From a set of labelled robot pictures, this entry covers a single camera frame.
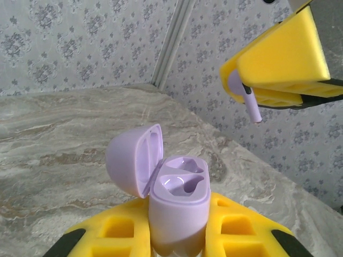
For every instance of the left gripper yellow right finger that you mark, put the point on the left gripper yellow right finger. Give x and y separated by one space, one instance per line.
211 237

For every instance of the aluminium corner frame post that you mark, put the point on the aluminium corner frame post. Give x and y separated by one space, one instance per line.
171 48

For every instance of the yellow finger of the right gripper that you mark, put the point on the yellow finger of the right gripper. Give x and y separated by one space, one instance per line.
289 53
278 99

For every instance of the purple earbud charging case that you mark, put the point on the purple earbud charging case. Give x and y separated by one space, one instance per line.
177 211

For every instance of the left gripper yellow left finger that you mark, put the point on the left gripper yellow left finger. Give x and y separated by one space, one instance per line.
120 214

